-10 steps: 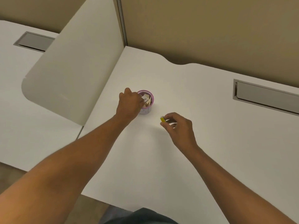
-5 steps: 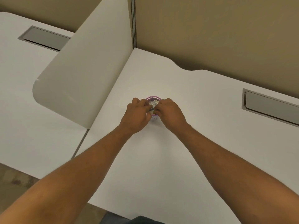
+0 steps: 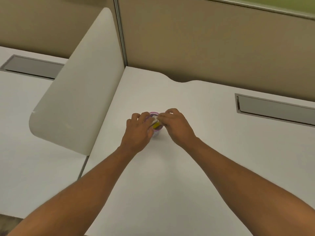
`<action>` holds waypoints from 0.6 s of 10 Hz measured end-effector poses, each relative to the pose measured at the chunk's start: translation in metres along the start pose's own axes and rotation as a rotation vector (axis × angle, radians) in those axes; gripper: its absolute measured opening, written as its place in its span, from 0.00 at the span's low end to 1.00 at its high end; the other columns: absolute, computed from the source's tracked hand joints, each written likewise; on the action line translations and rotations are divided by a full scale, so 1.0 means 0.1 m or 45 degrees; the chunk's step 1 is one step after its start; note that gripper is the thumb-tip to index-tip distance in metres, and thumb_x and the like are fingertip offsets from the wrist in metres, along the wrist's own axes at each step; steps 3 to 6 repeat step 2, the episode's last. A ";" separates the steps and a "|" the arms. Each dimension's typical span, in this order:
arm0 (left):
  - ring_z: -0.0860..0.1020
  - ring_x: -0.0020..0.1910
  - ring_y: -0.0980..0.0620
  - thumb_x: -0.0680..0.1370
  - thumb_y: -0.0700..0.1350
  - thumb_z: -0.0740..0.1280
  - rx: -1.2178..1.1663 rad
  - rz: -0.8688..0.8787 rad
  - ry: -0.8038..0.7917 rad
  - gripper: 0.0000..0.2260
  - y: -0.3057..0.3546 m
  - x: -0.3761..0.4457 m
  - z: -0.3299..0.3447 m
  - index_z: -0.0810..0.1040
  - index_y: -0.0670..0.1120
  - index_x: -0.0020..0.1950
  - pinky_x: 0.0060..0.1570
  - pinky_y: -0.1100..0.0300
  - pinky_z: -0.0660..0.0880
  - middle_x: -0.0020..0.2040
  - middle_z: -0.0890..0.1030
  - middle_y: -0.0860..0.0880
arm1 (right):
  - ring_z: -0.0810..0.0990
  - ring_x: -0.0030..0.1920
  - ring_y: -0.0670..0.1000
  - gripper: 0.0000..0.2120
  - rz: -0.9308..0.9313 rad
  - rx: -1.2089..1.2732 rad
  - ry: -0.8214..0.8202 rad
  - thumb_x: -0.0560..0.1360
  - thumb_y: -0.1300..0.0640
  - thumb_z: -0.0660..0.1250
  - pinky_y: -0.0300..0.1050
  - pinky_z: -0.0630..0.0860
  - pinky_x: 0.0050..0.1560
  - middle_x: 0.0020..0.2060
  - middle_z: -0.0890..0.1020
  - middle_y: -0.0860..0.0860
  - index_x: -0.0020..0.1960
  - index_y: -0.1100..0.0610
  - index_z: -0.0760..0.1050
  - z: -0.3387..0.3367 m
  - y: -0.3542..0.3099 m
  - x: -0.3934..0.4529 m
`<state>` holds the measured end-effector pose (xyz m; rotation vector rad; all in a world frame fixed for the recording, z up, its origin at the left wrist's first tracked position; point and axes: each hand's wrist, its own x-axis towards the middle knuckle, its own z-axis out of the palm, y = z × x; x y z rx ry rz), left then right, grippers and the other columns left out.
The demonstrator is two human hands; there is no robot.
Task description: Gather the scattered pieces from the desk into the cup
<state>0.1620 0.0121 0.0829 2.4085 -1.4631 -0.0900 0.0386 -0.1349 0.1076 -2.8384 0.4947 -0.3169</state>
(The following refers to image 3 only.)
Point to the person's right hand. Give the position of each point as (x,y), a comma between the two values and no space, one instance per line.
(177,129)

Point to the person's left hand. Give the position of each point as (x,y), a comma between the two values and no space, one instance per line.
(136,136)

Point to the person's right fingers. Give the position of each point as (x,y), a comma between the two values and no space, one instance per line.
(168,115)

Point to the person's left thumb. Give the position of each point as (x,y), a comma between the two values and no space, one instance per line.
(150,131)

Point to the clear cup with pink rim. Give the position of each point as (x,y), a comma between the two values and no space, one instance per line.
(157,131)

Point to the white and yellow packet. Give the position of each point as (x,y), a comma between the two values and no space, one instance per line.
(155,122)

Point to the person's left forearm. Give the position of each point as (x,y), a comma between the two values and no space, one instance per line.
(73,194)

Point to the person's right forearm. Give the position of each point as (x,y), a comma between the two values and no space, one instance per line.
(248,186)

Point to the white desk divider panel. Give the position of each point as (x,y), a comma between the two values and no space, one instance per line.
(78,88)

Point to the beige partition screen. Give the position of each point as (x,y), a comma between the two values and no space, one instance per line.
(216,39)
(56,24)

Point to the silver partition post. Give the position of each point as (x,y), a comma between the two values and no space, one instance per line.
(121,31)

